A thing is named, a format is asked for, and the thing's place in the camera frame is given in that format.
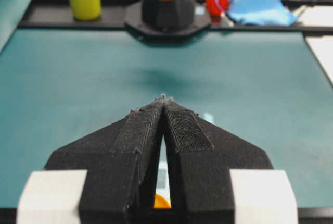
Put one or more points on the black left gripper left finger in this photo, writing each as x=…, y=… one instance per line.
x=107, y=176

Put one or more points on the blue cloth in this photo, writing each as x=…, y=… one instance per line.
x=260, y=13

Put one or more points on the orange yellow cup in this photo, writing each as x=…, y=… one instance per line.
x=160, y=202

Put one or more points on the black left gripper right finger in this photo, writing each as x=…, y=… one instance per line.
x=217, y=177

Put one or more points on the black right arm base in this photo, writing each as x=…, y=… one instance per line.
x=167, y=19

